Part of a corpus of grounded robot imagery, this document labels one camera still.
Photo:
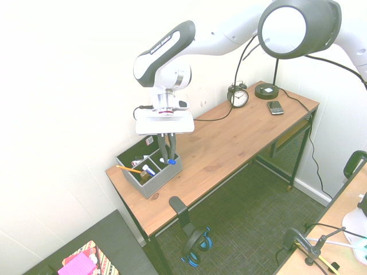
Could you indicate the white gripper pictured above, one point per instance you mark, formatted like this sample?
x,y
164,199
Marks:
x,y
164,123

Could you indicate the white marker with blue cap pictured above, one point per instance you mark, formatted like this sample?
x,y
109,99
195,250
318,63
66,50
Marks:
x,y
171,162

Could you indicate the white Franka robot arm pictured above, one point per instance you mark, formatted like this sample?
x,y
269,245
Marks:
x,y
160,57

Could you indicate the red white tag sticker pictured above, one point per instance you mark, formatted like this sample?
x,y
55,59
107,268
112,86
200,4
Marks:
x,y
148,140

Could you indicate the small white red tube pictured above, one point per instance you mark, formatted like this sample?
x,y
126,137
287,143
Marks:
x,y
136,163

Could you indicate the grey fabric desk organizer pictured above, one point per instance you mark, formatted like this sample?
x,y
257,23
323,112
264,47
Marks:
x,y
160,183

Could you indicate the orange pencil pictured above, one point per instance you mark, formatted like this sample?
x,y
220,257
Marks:
x,y
127,169

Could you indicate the black headphone hook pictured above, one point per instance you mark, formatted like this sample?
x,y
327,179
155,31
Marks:
x,y
179,206

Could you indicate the black twin-bell alarm clock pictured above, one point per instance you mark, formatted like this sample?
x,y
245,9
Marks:
x,y
238,97

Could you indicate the black and blue headphones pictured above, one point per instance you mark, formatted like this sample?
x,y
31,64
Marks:
x,y
195,246

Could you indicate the black desk lamp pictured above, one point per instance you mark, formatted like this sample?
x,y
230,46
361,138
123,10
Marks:
x,y
266,92

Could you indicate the black low side table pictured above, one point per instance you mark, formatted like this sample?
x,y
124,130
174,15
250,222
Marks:
x,y
114,246

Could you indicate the black keypad phone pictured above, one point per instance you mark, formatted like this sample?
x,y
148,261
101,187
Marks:
x,y
275,107

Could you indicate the pink and patterned books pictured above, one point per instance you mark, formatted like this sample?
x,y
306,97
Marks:
x,y
107,265

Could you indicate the pink sticky note pad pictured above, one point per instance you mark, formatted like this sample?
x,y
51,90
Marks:
x,y
77,265

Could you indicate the black metal table clamp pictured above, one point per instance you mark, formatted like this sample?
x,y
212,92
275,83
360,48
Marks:
x,y
298,240

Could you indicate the light wooden work table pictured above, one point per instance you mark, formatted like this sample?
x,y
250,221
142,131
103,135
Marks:
x,y
338,206

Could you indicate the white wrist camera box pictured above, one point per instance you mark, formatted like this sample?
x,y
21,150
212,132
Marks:
x,y
182,105

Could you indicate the wooden desk with black frame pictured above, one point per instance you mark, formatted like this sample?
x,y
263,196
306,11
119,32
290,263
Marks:
x,y
223,143

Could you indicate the black curved clamp bracket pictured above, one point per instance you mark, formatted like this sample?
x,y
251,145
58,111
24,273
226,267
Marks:
x,y
351,164

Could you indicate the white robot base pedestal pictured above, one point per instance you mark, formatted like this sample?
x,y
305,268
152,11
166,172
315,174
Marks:
x,y
355,223

